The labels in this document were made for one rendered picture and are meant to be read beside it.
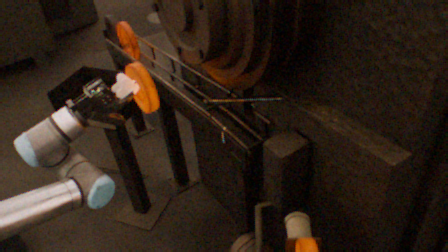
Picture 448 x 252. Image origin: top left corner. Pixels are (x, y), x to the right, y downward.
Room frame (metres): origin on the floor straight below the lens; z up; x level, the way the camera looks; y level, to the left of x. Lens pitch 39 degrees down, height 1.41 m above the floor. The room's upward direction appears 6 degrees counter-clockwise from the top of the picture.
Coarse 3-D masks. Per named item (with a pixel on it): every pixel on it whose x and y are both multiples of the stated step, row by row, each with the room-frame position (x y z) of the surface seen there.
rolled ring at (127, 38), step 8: (120, 24) 1.66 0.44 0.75; (128, 24) 1.66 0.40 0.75; (120, 32) 1.71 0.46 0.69; (128, 32) 1.62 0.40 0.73; (120, 40) 1.73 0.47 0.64; (128, 40) 1.61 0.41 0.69; (136, 40) 1.60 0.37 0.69; (128, 48) 1.70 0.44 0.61; (136, 48) 1.59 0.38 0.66; (136, 56) 1.60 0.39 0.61
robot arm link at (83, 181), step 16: (80, 176) 0.73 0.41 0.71; (96, 176) 0.74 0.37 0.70; (32, 192) 0.66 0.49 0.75; (48, 192) 0.66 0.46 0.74; (64, 192) 0.67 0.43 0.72; (80, 192) 0.69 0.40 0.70; (96, 192) 0.70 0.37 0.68; (112, 192) 0.73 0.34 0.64; (0, 208) 0.59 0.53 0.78; (16, 208) 0.60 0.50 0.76; (32, 208) 0.61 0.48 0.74; (48, 208) 0.63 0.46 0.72; (64, 208) 0.65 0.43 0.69; (80, 208) 0.68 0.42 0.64; (96, 208) 0.69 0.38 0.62; (0, 224) 0.56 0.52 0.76; (16, 224) 0.57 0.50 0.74; (32, 224) 0.59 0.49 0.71; (0, 240) 0.55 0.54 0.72
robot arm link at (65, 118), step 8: (56, 112) 0.86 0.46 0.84; (64, 112) 0.85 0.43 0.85; (72, 112) 0.86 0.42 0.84; (56, 120) 0.83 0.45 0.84; (64, 120) 0.83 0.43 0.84; (72, 120) 0.83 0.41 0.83; (64, 128) 0.81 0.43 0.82; (72, 128) 0.82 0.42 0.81; (80, 128) 0.82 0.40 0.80; (72, 136) 0.81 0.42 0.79; (80, 136) 0.83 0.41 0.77
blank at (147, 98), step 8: (136, 64) 0.97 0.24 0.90; (128, 72) 0.99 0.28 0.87; (136, 72) 0.94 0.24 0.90; (144, 72) 0.94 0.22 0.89; (136, 80) 0.94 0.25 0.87; (144, 80) 0.92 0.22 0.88; (152, 80) 0.93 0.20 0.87; (144, 88) 0.90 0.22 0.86; (152, 88) 0.91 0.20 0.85; (136, 96) 0.98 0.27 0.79; (144, 96) 0.92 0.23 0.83; (152, 96) 0.90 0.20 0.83; (144, 104) 0.93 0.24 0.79; (152, 104) 0.90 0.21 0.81
